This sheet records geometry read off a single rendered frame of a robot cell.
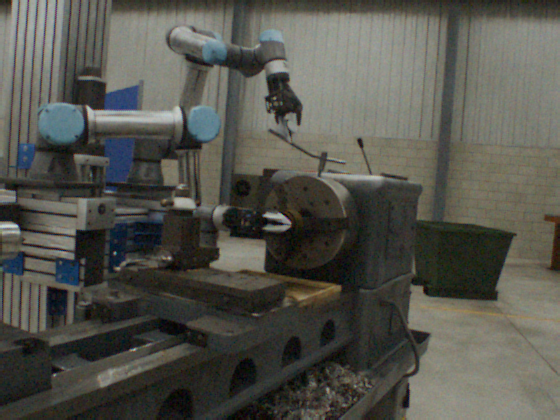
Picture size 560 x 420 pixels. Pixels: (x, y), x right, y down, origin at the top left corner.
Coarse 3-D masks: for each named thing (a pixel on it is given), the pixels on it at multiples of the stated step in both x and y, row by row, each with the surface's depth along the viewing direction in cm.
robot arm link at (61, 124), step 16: (48, 112) 138; (64, 112) 139; (80, 112) 143; (96, 112) 147; (112, 112) 149; (128, 112) 152; (144, 112) 154; (160, 112) 156; (176, 112) 157; (192, 112) 156; (208, 112) 159; (48, 128) 138; (64, 128) 140; (80, 128) 141; (96, 128) 146; (112, 128) 148; (128, 128) 150; (144, 128) 153; (160, 128) 155; (176, 128) 157; (192, 128) 156; (208, 128) 160; (64, 144) 142; (80, 144) 147
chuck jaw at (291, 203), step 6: (282, 186) 169; (288, 186) 172; (276, 192) 171; (282, 192) 170; (288, 192) 170; (282, 198) 167; (288, 198) 168; (294, 198) 171; (282, 204) 167; (288, 204) 165; (294, 204) 169; (300, 210) 170
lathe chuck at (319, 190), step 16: (304, 176) 170; (272, 192) 176; (304, 192) 170; (320, 192) 167; (336, 192) 165; (272, 208) 176; (304, 208) 170; (320, 208) 167; (336, 208) 165; (352, 208) 170; (352, 224) 168; (272, 240) 176; (304, 240) 170; (320, 240) 167; (336, 240) 165; (304, 256) 171; (320, 256) 167
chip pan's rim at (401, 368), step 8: (416, 336) 227; (424, 336) 226; (408, 344) 222; (424, 344) 214; (400, 352) 211; (424, 352) 219; (392, 360) 201; (408, 360) 194; (392, 368) 175; (400, 368) 186; (408, 368) 197; (392, 376) 178; (400, 376) 187; (384, 384) 169; (392, 384) 179; (368, 392) 153; (376, 392) 162; (384, 392) 171; (360, 400) 147; (368, 400) 155; (376, 400) 163; (352, 408) 141; (360, 408) 149; (368, 408) 157; (344, 416) 135; (352, 416) 144; (360, 416) 151
